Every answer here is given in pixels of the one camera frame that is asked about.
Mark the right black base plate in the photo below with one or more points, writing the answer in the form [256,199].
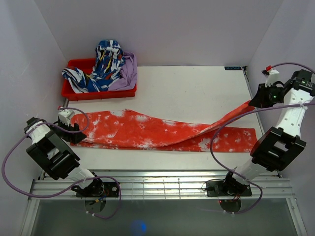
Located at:
[220,188]

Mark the purple folded garment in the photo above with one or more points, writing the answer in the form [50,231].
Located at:
[128,72]

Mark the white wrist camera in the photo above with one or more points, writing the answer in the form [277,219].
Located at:
[65,116]
[271,75]

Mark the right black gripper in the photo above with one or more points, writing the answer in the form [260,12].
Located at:
[259,100]

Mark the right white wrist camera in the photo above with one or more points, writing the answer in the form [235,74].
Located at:
[271,75]

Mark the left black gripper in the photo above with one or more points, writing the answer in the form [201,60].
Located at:
[76,137]

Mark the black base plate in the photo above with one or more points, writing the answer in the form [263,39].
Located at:
[220,188]
[107,189]

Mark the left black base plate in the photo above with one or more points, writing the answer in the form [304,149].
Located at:
[107,189]

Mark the blue white patterned trousers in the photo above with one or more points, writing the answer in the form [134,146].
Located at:
[109,61]

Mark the red plastic bin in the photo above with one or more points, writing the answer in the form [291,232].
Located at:
[86,65]

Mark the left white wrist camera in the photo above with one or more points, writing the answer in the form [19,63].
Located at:
[65,116]

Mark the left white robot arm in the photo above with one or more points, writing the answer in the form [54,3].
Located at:
[51,152]

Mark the red white tie-dye trousers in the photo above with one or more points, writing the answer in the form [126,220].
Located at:
[128,129]

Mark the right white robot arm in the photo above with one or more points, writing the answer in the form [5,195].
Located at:
[282,143]

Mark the aluminium rail frame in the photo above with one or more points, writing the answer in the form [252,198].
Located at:
[170,175]

